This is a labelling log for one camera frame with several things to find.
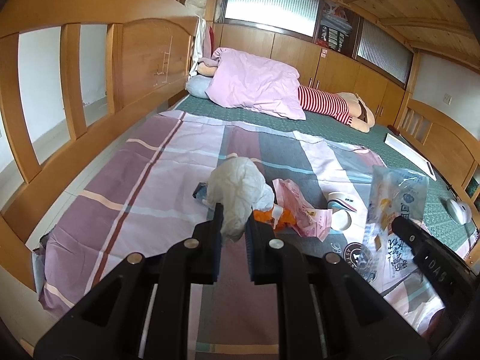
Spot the white paper cup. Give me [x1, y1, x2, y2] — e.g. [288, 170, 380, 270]
[327, 192, 357, 232]

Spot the pink plastic bag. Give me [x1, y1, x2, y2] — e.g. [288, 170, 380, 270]
[272, 179, 333, 242]

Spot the clear cartoon plastic bag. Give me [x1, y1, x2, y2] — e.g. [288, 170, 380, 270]
[357, 166, 429, 292]

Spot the grey plastic bag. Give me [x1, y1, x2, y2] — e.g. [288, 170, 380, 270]
[192, 182, 208, 201]

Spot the white tissue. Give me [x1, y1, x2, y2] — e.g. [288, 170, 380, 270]
[206, 157, 274, 242]

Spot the orange snack wrapper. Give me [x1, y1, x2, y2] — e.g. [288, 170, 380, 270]
[253, 204, 296, 231]

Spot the white massager device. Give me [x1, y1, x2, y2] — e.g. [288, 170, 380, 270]
[447, 198, 472, 225]

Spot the green bed mat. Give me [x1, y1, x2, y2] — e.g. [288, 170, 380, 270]
[173, 95, 478, 258]

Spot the striped pink grey bedsheet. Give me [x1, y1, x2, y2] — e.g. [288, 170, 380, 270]
[37, 109, 448, 360]

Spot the striped plush doll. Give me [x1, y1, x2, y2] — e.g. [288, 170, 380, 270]
[197, 62, 375, 133]

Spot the light blue pillow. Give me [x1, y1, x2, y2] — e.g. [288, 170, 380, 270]
[185, 74, 212, 99]

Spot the pink pillow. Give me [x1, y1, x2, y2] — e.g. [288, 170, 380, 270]
[206, 47, 306, 120]

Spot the wooden bunk bed frame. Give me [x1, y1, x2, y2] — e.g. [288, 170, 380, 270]
[0, 0, 480, 293]

